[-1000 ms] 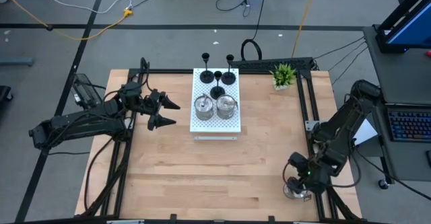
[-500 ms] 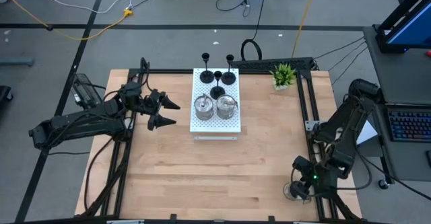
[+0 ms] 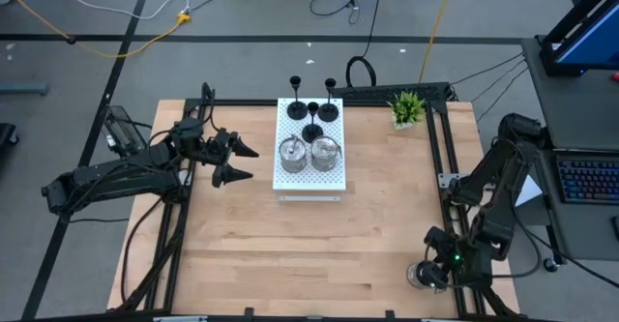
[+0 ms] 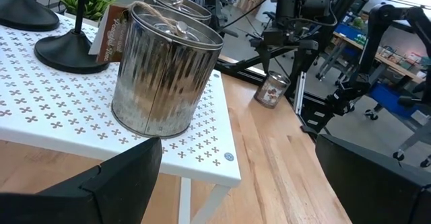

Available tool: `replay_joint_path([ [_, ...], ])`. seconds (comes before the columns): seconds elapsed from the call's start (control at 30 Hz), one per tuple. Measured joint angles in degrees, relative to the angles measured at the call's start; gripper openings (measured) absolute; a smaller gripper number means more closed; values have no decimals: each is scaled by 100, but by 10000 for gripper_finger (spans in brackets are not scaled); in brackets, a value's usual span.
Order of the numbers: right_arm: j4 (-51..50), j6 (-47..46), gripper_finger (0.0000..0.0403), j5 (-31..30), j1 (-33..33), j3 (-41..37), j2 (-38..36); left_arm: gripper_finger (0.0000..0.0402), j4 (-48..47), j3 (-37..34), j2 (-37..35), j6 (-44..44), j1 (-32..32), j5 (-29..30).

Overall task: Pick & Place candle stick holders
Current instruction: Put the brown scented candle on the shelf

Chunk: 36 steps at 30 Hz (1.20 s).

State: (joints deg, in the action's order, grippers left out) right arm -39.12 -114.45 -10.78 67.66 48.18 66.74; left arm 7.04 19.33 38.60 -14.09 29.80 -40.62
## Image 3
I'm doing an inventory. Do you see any grey side desk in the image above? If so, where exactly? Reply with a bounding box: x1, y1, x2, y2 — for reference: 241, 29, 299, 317
520, 36, 619, 263

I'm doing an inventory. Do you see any black computer monitor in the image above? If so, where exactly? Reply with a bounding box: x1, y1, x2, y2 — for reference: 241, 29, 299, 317
538, 0, 619, 77

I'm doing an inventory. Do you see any yellow hanging power cord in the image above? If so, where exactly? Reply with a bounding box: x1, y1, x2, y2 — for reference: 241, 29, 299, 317
418, 0, 458, 84

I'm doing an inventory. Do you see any yellow floor extension cord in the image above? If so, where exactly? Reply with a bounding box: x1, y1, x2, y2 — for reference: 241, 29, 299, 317
0, 0, 193, 60

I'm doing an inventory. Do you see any black backlit keyboard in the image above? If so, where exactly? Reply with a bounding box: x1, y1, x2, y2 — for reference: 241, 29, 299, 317
555, 156, 619, 205

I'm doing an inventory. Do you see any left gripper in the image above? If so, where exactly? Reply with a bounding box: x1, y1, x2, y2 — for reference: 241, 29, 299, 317
192, 127, 261, 189

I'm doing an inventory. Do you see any white paper sheet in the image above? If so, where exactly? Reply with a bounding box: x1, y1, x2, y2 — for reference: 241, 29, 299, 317
514, 173, 545, 209

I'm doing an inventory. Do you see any black aluminium table frame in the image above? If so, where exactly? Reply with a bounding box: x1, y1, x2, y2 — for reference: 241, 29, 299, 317
113, 82, 521, 322

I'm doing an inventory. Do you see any black perforated panel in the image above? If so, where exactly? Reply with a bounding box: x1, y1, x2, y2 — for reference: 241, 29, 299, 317
331, 82, 452, 104

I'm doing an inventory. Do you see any green plant in white pot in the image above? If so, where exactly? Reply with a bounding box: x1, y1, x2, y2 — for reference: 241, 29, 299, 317
386, 89, 427, 132

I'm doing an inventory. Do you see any black candlestick holder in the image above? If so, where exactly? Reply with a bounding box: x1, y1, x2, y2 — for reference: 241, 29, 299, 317
286, 74, 310, 122
301, 101, 325, 144
317, 77, 340, 124

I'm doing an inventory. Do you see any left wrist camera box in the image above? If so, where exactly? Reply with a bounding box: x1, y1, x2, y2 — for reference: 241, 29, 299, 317
171, 117, 204, 145

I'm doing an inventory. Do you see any black hanging cable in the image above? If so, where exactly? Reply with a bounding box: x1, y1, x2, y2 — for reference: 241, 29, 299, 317
344, 0, 388, 89

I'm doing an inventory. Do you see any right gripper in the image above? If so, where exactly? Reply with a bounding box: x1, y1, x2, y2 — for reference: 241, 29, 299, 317
425, 225, 489, 294

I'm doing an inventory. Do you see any white perforated metal shelf riser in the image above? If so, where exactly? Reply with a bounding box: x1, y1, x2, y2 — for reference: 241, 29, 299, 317
272, 97, 347, 202

